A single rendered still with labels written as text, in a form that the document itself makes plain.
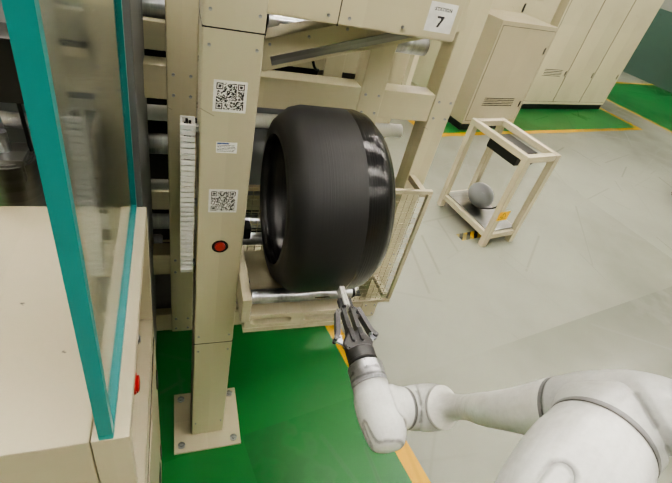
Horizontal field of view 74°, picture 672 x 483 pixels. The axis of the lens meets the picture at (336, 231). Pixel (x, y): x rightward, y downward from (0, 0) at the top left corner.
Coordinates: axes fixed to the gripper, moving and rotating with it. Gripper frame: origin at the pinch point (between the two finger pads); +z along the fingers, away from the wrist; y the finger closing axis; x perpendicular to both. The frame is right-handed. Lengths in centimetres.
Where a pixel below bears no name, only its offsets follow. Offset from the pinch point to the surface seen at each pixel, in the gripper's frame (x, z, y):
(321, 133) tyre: -38.0, 24.9, 9.3
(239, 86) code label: -48, 26, 31
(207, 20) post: -61, 28, 38
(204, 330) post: 36, 15, 36
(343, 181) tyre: -32.5, 12.7, 5.2
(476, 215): 109, 145, -182
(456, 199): 112, 167, -176
